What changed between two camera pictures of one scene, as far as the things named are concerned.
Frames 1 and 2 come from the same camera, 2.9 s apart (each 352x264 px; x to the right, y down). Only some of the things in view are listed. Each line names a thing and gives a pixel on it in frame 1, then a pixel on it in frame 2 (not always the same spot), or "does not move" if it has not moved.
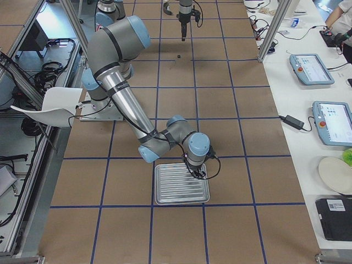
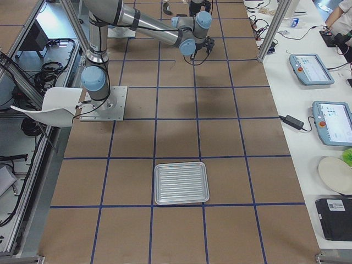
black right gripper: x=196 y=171 → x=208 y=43
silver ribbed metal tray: x=174 y=184 does not move
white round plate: x=337 y=173 does not move
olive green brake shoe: x=165 y=5 does not move
